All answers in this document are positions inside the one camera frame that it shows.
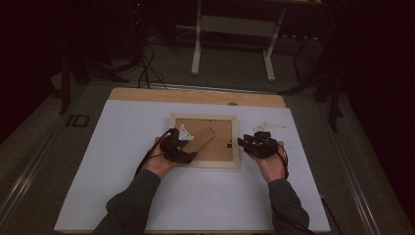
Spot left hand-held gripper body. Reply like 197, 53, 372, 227
159, 123, 199, 165

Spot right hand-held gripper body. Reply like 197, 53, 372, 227
247, 120, 289, 161

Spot light wooden photo frame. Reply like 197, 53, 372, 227
167, 112, 241, 170

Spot brown frame backing board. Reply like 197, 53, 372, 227
174, 117, 234, 163

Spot person's left hand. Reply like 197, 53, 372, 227
143, 136, 179, 180

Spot person's right hand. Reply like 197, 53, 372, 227
255, 141, 290, 184

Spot white table cover sheet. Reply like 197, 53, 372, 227
53, 98, 332, 233

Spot black metal stand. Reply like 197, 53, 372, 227
58, 53, 72, 116
327, 65, 346, 134

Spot black floor plate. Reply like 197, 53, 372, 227
66, 113, 91, 129

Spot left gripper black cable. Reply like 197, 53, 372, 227
134, 128, 173, 179

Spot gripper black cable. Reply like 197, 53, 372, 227
271, 142, 343, 235
134, 128, 173, 179

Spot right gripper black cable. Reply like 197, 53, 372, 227
271, 142, 343, 235

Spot silver rail behind table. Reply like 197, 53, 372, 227
148, 81, 279, 96

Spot black floor cables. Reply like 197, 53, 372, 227
136, 40, 168, 90

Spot metal floor rail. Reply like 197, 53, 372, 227
320, 107, 384, 235
0, 126, 64, 227

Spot white metal desk frame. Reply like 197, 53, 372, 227
190, 0, 289, 83

